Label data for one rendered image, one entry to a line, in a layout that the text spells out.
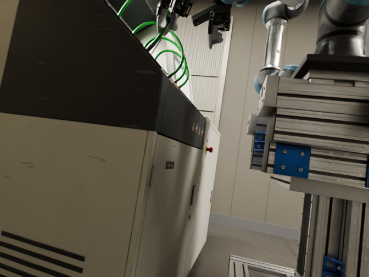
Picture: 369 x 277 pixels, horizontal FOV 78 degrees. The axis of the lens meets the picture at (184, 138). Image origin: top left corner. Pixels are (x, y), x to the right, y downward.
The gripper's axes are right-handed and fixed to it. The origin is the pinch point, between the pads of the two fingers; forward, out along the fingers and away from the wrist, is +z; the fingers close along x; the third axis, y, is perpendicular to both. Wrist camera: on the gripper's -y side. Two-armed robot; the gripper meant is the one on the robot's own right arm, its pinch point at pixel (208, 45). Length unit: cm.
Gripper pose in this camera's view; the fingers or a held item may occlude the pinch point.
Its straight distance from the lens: 104.0
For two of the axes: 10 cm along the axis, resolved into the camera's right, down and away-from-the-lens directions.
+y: 9.5, 1.2, -2.7
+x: 2.6, 1.2, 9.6
